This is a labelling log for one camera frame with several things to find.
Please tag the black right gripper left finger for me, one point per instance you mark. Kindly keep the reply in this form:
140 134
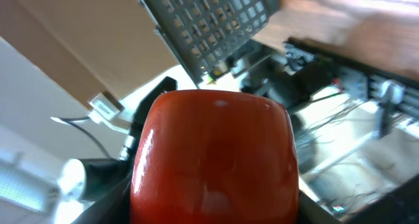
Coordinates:
113 208

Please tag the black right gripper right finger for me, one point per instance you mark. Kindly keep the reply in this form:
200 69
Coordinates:
312 213

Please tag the red yellow sauce bottle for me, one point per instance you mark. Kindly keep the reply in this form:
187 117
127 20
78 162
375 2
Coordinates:
210 156

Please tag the grey plastic shopping basket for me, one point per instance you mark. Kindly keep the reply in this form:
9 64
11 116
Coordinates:
203 33

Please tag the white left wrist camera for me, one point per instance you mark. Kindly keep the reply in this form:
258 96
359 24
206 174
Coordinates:
105 107

